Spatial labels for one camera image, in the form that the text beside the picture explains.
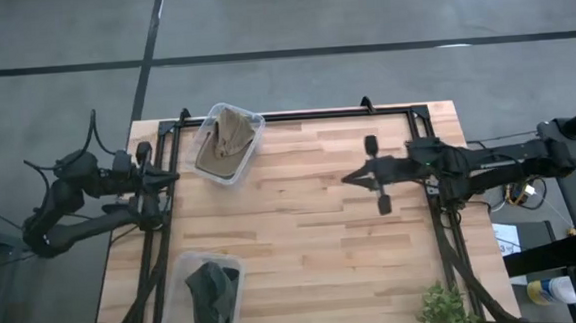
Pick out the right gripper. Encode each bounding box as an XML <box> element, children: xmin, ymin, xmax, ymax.
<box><xmin>339</xmin><ymin>132</ymin><xmax>415</xmax><ymax>218</ymax></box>

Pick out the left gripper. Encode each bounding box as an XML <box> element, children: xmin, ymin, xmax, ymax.
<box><xmin>125</xmin><ymin>140</ymin><xmax>184</xmax><ymax>231</ymax></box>

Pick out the beige baseball cap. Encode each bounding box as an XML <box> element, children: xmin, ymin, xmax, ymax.
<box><xmin>192</xmin><ymin>105</ymin><xmax>260</xmax><ymax>181</ymax></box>

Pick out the clear plastic container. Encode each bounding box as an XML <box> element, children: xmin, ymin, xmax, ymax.
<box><xmin>179</xmin><ymin>100</ymin><xmax>270</xmax><ymax>189</ymax></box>
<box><xmin>151</xmin><ymin>247</ymin><xmax>250</xmax><ymax>323</ymax></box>

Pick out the white paper sheet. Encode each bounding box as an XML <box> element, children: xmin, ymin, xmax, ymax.
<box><xmin>491</xmin><ymin>220</ymin><xmax>523</xmax><ymax>258</ymax></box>

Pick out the small green plant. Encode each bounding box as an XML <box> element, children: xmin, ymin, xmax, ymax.
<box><xmin>414</xmin><ymin>278</ymin><xmax>482</xmax><ymax>323</ymax></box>

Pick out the white plastic bottle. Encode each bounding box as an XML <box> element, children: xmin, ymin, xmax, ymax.
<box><xmin>525</xmin><ymin>274</ymin><xmax>576</xmax><ymax>308</ymax></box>

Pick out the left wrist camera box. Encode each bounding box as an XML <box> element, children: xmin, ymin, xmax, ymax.
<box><xmin>111</xmin><ymin>149</ymin><xmax>135</xmax><ymax>174</ymax></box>

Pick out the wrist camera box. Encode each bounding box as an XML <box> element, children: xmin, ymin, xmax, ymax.
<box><xmin>111</xmin><ymin>149</ymin><xmax>135</xmax><ymax>174</ymax></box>
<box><xmin>405</xmin><ymin>136</ymin><xmax>443</xmax><ymax>164</ymax></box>

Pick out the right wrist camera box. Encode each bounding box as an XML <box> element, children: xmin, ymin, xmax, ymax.
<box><xmin>405</xmin><ymin>136</ymin><xmax>443</xmax><ymax>164</ymax></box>

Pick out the black table frame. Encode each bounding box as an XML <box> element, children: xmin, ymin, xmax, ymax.
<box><xmin>84</xmin><ymin>98</ymin><xmax>524</xmax><ymax>323</ymax></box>

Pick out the yellow cable bundle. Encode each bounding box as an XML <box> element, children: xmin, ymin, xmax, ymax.
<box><xmin>503</xmin><ymin>180</ymin><xmax>540</xmax><ymax>209</ymax></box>

